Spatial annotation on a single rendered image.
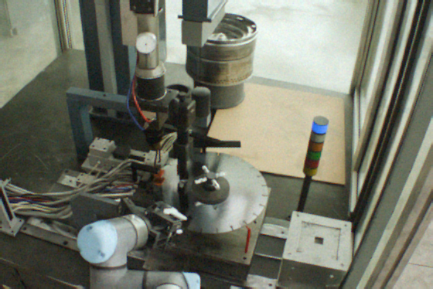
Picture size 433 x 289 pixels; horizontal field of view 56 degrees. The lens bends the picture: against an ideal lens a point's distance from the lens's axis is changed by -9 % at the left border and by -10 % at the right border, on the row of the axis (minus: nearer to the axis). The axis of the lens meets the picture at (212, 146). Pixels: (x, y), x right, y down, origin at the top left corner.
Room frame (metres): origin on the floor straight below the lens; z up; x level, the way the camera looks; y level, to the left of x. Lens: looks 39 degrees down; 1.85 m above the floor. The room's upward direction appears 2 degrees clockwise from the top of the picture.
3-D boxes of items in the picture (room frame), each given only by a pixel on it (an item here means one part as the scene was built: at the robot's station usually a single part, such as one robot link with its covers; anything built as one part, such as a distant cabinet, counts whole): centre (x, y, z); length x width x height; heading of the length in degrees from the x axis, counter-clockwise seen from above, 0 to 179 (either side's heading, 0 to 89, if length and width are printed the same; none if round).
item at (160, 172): (0.95, 0.19, 0.95); 0.10 x 0.03 x 0.07; 75
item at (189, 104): (0.89, 0.08, 1.17); 0.06 x 0.05 x 0.20; 66
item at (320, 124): (0.97, -0.30, 1.14); 0.05 x 0.04 x 0.03; 165
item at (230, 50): (1.69, -0.02, 0.93); 0.31 x 0.31 x 0.36
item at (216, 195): (0.90, 0.00, 0.96); 0.11 x 0.11 x 0.03
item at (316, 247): (0.76, -0.31, 0.82); 0.18 x 0.18 x 0.15; 75
